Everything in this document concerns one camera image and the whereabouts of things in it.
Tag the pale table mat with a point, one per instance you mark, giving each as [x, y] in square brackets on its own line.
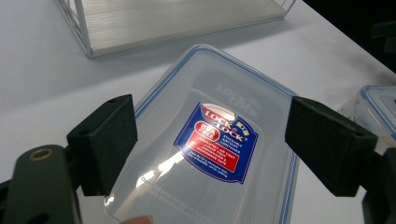
[31, 62]

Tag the small clear blue-rimmed food container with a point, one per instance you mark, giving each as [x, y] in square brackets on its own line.
[373, 105]

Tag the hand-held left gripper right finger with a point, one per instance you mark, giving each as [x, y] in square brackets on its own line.
[330, 146]

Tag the large clear blue-rimmed food container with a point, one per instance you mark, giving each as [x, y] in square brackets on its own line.
[218, 81]

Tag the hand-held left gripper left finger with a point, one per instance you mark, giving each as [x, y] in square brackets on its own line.
[106, 143]

